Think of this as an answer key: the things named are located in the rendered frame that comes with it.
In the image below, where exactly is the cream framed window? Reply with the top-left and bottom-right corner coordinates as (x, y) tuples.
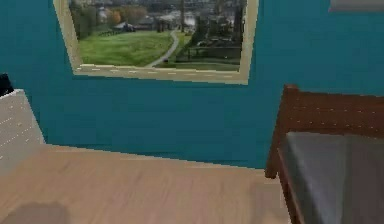
(52, 0), (260, 86)

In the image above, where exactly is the brown wooden bed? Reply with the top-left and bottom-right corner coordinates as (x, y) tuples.
(264, 83), (384, 224)

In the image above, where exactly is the white chest of drawers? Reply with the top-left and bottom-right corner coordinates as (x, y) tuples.
(0, 88), (47, 178)

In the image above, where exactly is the small black object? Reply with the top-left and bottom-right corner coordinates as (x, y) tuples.
(0, 73), (15, 98)

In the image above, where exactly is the grey framed picture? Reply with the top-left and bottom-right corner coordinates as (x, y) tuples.
(328, 0), (384, 14)

